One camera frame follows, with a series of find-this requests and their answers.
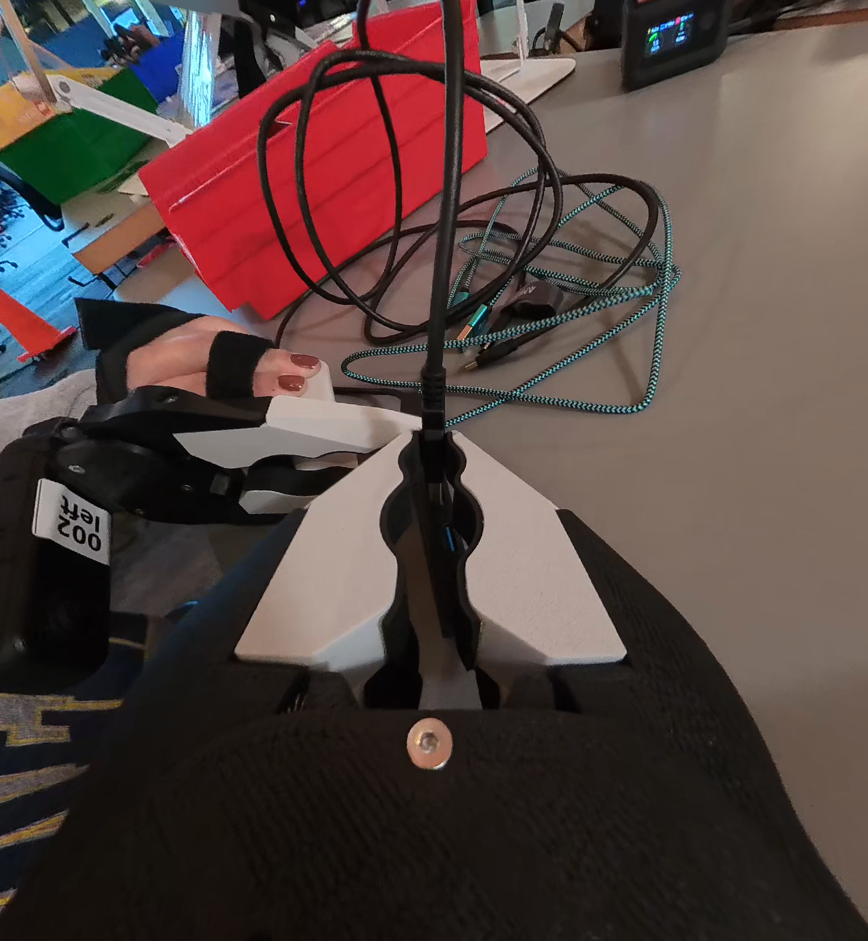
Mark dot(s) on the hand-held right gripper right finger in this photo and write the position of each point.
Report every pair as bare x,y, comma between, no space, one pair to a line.
544,581

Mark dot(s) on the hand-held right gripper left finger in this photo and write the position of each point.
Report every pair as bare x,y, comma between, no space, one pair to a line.
323,581

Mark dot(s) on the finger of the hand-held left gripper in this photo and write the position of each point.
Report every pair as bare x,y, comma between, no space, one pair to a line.
279,501
316,430

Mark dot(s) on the black usb hub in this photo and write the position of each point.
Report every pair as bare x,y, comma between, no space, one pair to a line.
450,540

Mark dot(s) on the person's left hand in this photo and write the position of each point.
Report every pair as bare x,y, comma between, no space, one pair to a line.
169,360

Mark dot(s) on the red plastic bin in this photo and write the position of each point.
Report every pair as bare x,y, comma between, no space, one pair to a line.
257,220

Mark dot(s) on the dark patterned cloth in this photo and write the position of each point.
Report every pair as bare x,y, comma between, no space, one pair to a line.
7,809

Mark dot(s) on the brown cardboard sheet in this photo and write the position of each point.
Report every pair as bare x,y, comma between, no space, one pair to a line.
132,242

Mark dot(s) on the orange traffic cone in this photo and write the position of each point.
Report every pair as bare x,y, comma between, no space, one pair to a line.
22,323

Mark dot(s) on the green and yellow box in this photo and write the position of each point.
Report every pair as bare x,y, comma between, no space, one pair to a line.
73,154

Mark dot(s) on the clear acrylic sheet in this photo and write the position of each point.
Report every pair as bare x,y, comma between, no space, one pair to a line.
209,66

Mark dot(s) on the dark grey bag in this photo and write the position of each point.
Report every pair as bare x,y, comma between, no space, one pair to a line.
272,51

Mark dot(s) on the white board stand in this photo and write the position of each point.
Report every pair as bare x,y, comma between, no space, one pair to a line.
529,88

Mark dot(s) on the black power station with screen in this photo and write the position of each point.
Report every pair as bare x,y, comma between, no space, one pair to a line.
669,66

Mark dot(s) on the white metal bracket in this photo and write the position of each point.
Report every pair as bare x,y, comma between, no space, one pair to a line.
110,110

